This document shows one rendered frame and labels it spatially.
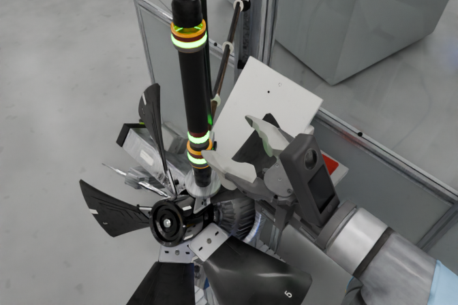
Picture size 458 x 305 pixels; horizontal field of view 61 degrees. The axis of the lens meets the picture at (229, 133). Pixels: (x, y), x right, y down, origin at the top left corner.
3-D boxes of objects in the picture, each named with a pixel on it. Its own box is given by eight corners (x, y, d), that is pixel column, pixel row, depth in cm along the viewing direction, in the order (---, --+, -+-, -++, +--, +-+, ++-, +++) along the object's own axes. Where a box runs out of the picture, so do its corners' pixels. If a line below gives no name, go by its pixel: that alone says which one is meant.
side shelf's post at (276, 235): (272, 244, 221) (290, 158, 156) (278, 248, 219) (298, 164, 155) (268, 249, 219) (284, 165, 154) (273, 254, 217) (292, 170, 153)
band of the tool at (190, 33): (177, 32, 52) (175, 13, 49) (209, 35, 51) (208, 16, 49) (169, 53, 49) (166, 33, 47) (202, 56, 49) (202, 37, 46)
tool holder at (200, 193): (191, 158, 80) (187, 128, 72) (225, 163, 79) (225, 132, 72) (181, 196, 74) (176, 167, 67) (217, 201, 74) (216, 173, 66)
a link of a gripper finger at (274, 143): (243, 135, 64) (270, 179, 58) (245, 111, 59) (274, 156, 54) (260, 129, 65) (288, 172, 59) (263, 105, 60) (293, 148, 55)
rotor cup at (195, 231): (168, 217, 112) (135, 227, 101) (189, 176, 107) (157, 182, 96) (203, 251, 105) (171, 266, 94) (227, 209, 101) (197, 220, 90)
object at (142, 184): (183, 206, 112) (103, 166, 130) (185, 199, 112) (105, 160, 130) (178, 207, 110) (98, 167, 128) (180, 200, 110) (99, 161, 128)
